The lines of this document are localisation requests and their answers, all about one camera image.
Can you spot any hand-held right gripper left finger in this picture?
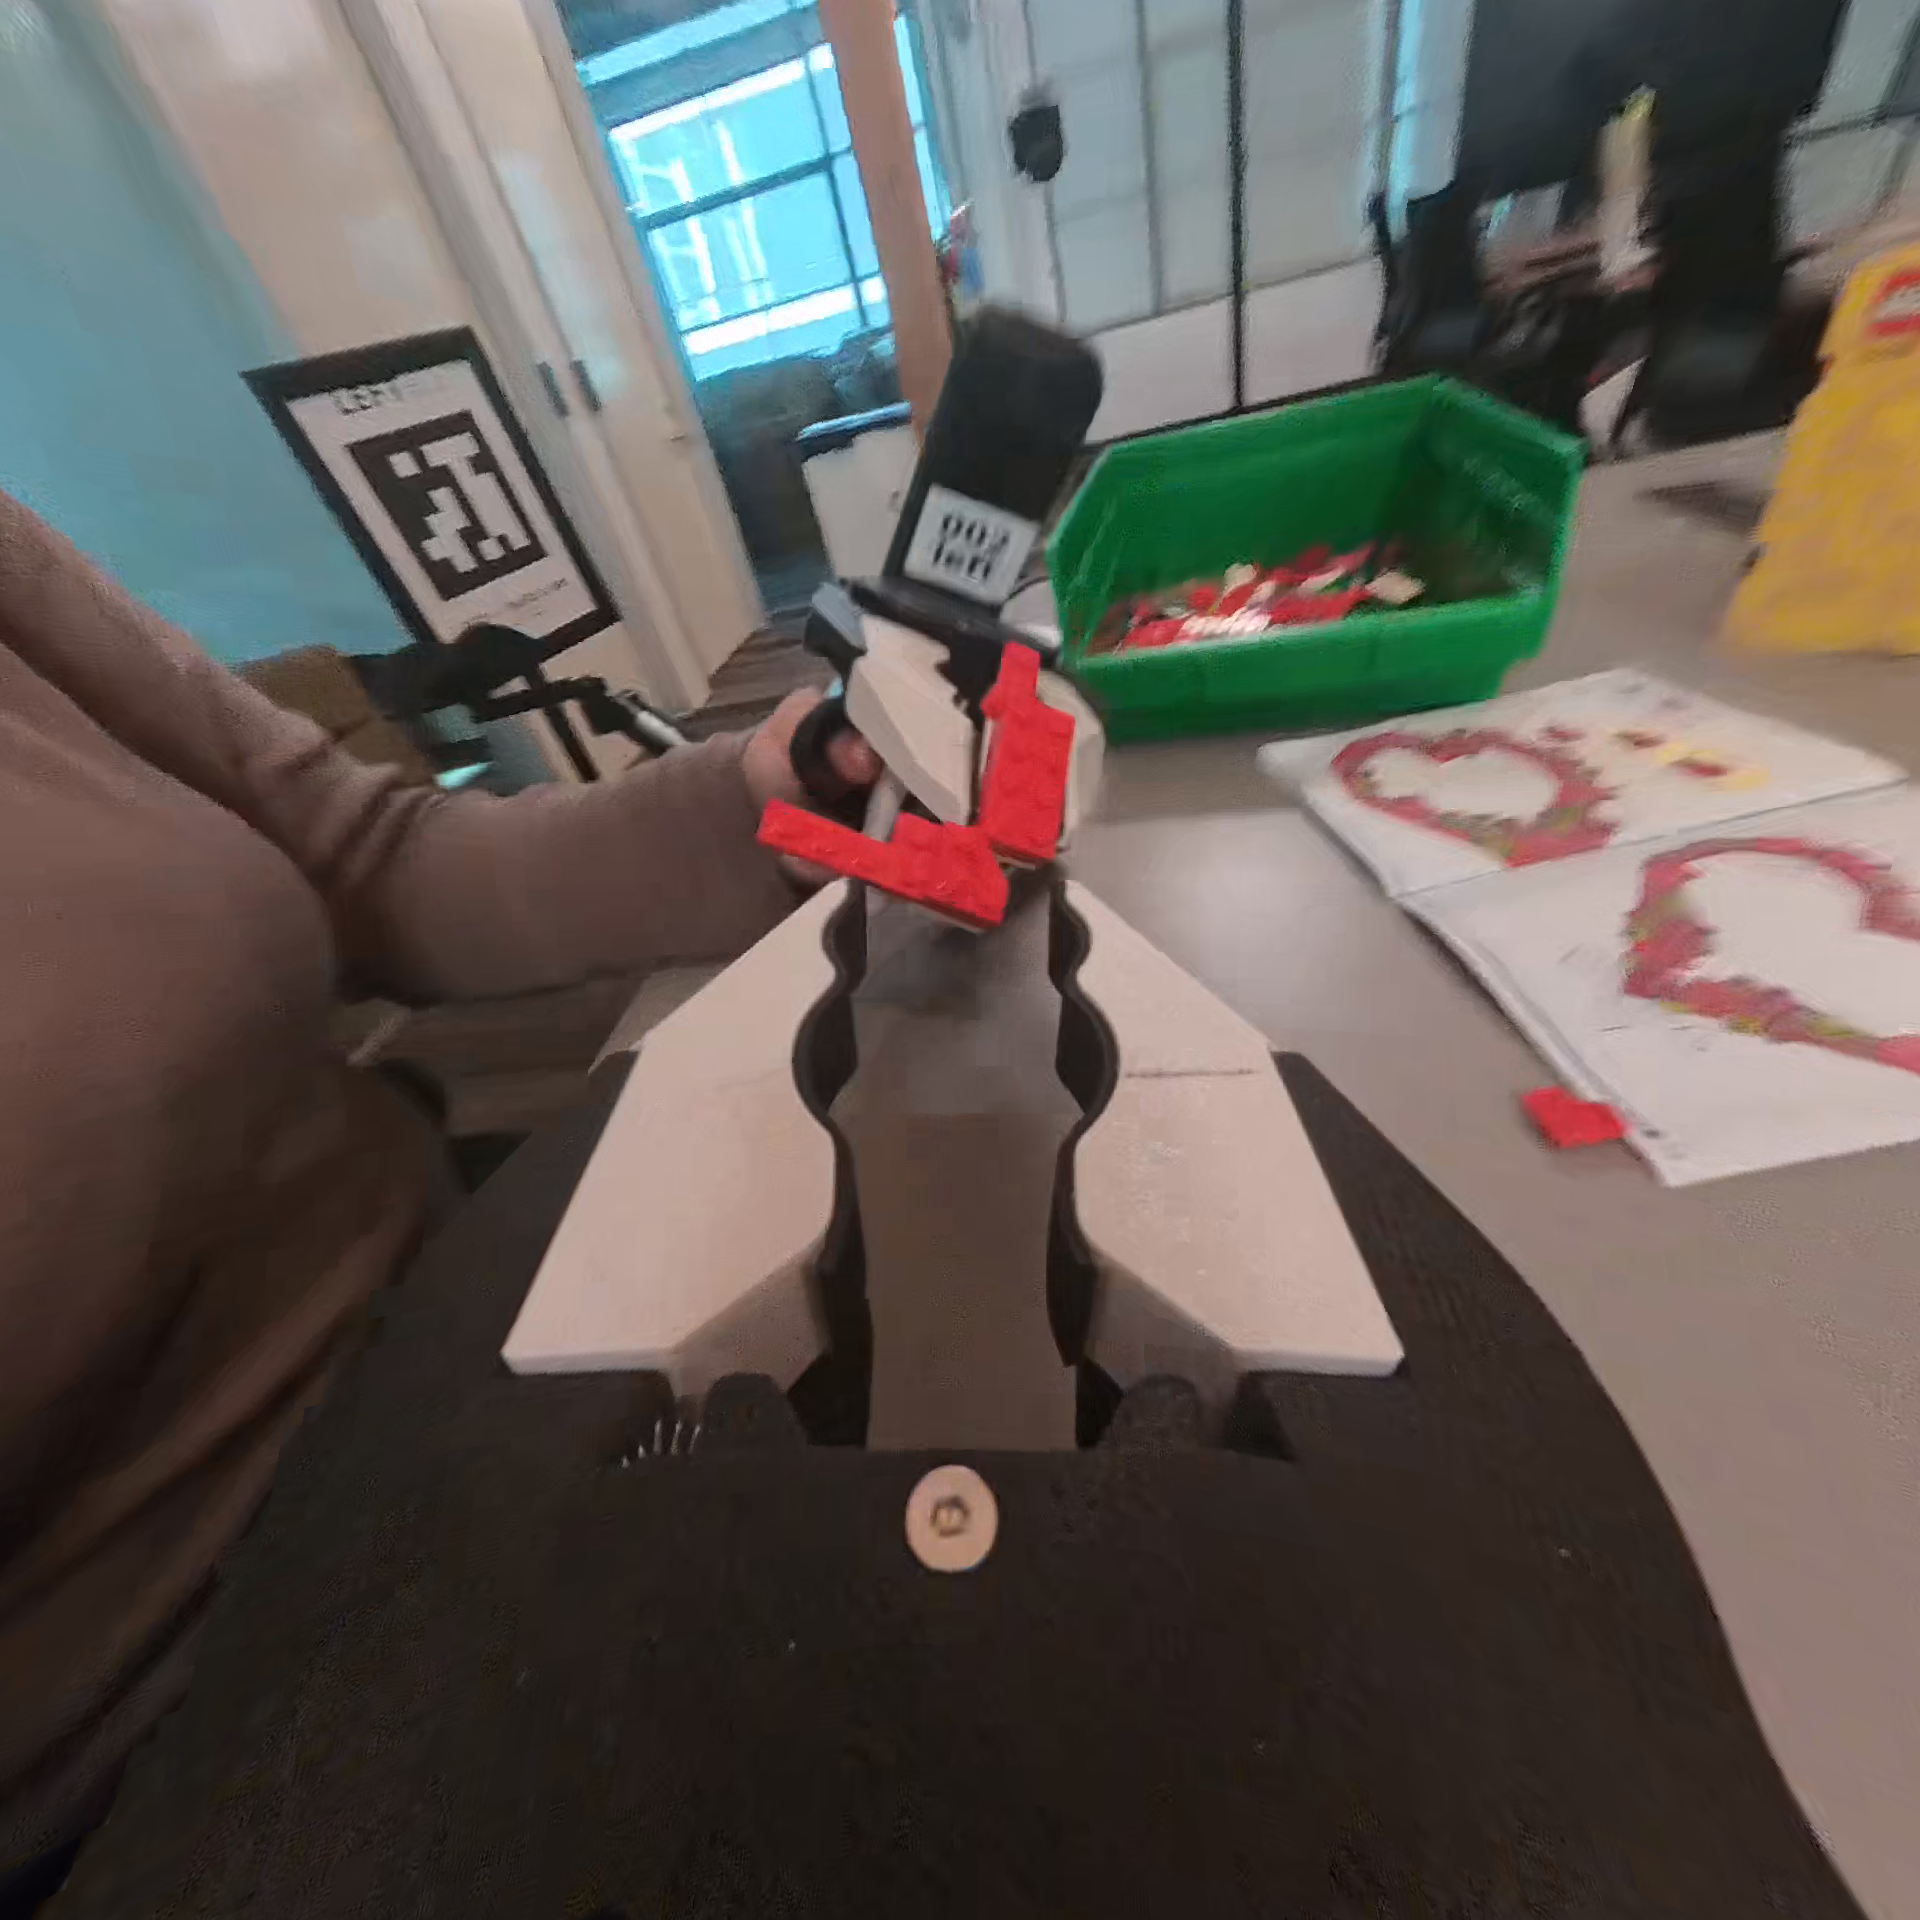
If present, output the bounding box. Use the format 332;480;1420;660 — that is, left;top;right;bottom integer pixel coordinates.
501;883;876;1451

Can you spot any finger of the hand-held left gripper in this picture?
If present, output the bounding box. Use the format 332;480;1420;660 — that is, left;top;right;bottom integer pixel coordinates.
843;642;988;832
1053;697;1114;868

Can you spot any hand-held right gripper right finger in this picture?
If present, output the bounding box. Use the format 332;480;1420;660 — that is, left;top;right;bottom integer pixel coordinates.
1043;879;1406;1451

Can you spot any red lego plate assembly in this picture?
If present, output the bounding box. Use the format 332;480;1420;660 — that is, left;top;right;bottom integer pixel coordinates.
755;642;1080;931

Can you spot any person's left forearm brown sleeve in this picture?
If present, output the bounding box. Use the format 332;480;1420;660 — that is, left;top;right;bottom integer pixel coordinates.
284;726;804;1011

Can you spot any pile of loose lego pieces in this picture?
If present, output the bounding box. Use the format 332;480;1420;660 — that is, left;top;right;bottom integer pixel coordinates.
1086;543;1428;656

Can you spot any small red lego plate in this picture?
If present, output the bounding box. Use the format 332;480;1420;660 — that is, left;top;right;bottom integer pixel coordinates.
1517;1086;1631;1153

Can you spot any person's left hand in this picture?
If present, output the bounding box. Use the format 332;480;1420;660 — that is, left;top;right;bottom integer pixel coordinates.
742;686;888;890

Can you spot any white trash can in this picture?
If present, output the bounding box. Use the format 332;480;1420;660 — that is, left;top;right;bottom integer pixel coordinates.
794;404;921;590

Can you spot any green plastic bin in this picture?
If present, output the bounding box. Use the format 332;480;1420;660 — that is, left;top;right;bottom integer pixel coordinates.
1043;373;1590;746

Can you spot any black metal stand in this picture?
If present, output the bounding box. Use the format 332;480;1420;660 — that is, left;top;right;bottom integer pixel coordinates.
347;623;695;786

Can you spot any black framed marker sign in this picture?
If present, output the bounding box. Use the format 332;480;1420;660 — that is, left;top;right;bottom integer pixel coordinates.
239;326;624;663

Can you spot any open heart instruction booklet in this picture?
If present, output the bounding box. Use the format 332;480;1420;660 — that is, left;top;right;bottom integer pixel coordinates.
1256;667;1920;1188

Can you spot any person's brown sweater torso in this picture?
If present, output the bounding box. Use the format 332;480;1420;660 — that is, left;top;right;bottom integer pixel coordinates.
0;493;467;1893

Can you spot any dark blurred furniture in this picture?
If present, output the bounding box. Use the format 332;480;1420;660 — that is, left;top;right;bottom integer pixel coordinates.
1368;0;1849;453

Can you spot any yellow cardboard box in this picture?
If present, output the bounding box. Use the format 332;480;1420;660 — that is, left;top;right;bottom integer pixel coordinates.
1721;240;1920;660

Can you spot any wooden post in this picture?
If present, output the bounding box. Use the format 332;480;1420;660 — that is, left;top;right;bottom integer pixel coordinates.
816;0;961;440

